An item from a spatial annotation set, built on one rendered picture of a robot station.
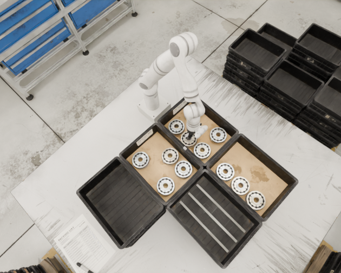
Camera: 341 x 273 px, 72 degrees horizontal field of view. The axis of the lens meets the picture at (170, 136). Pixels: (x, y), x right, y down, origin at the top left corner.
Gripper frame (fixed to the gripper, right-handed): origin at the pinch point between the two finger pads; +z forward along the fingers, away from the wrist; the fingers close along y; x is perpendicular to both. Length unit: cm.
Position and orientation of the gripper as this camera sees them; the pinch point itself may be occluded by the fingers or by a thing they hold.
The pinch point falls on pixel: (192, 135)
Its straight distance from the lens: 145.2
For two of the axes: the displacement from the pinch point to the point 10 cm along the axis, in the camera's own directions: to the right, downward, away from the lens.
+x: 7.0, 6.4, -3.1
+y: -7.1, 6.7, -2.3
